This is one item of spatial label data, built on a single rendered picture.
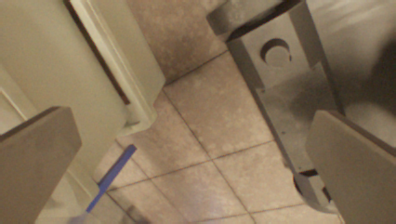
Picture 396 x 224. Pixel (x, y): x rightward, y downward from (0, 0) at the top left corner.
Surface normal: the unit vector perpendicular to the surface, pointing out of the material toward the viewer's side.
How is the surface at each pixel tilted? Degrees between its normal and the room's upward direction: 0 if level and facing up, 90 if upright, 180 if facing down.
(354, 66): 0
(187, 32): 0
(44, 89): 96
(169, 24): 0
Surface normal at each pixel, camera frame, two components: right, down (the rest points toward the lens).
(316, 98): -0.23, 0.49
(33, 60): 0.91, -0.30
